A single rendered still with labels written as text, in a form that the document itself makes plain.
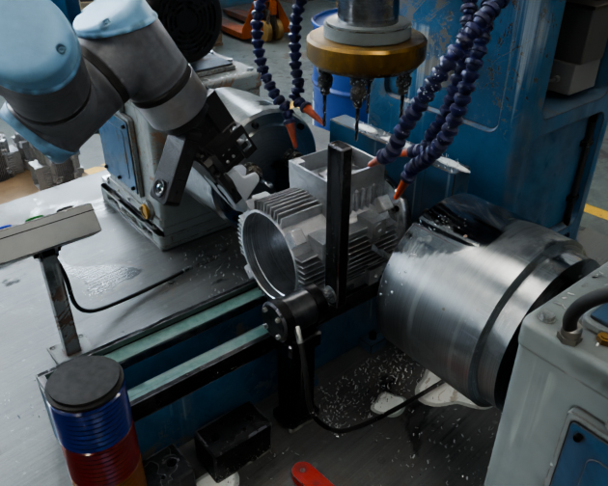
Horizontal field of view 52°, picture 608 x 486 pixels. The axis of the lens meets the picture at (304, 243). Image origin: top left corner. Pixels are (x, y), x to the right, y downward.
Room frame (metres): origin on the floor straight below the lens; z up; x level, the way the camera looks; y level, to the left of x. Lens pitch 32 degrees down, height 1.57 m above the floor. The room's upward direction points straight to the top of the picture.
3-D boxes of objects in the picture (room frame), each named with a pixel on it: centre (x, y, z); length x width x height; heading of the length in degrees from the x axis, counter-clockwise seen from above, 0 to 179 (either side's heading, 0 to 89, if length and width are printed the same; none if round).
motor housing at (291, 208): (0.89, -0.02, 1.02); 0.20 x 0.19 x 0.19; 127
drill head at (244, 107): (1.20, 0.16, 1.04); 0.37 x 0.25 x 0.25; 39
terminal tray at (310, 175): (0.92, -0.05, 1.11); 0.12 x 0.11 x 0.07; 127
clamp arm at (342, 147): (0.74, -0.05, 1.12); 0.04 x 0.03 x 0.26; 129
